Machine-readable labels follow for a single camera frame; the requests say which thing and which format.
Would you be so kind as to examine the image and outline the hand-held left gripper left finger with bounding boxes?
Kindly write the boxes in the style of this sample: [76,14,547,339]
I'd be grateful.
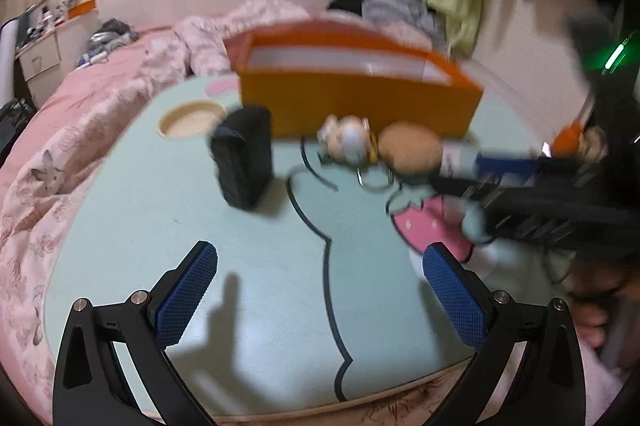
[52,241,219,426]

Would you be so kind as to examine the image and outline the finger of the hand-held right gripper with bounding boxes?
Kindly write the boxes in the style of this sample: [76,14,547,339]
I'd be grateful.
[474,153,541,181]
[429,176,506,207]

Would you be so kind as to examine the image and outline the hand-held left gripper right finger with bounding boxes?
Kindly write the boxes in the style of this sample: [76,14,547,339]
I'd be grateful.
[421,242,587,426]

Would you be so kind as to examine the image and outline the brown-headed plush toy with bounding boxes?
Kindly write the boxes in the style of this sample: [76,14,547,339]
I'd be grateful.
[377,122,481,179]

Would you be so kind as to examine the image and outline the cartoon figurine keychain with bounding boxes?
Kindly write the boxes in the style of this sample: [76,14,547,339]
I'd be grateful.
[316,115,397,193]

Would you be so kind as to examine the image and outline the orange cardboard box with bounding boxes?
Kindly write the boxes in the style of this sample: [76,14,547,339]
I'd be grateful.
[222,20,485,141]

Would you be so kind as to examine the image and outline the black rectangular case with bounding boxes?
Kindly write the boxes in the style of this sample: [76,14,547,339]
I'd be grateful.
[209,106,274,211]

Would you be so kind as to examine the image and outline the beige plush cloth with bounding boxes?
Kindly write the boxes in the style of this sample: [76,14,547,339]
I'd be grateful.
[580,128,610,163]

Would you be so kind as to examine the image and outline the pink fleece clothing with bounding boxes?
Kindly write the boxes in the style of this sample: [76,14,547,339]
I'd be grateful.
[575,341,631,412]

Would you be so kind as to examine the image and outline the grey clothing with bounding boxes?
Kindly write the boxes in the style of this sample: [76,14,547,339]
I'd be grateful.
[361,0,453,49]

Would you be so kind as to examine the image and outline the black clothing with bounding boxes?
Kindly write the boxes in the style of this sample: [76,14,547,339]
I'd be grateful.
[327,0,373,14]

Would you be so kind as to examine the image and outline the pink bed sheet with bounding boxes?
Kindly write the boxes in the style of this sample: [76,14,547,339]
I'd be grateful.
[35,26,196,167]

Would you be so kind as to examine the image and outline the black bag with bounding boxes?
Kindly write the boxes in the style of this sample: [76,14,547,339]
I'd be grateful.
[0,98,38,157]

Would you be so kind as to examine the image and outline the pink floral quilt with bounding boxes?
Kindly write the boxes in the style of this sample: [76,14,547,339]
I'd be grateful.
[0,0,351,426]

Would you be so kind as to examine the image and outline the grey-blue patterned clothes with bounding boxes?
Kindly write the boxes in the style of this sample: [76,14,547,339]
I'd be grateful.
[75,18,141,69]

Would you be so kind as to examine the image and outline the white nightstand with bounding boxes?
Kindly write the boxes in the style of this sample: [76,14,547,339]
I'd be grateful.
[15,18,101,81]

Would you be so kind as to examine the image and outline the small orange box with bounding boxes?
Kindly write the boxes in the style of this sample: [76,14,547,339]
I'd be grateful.
[67,0,97,20]

